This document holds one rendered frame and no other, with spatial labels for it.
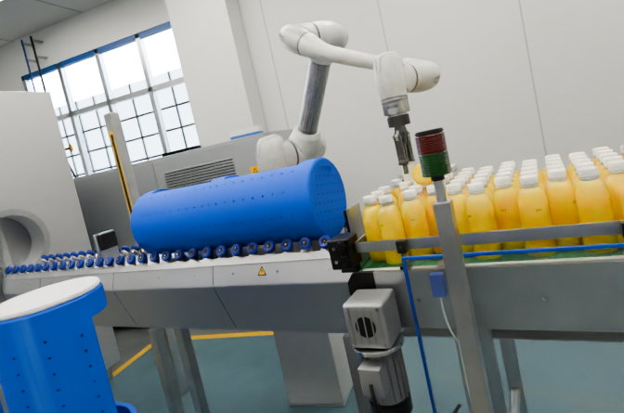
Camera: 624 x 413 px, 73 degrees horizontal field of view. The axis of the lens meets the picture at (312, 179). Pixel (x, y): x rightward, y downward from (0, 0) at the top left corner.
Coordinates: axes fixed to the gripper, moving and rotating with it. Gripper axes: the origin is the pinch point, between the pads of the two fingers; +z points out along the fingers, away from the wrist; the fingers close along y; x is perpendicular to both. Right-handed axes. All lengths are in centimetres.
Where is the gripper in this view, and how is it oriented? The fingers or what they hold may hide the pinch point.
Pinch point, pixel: (409, 173)
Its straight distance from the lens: 148.7
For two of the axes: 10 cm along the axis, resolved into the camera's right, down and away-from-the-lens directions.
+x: 8.6, -1.5, -4.8
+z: 2.1, 9.7, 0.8
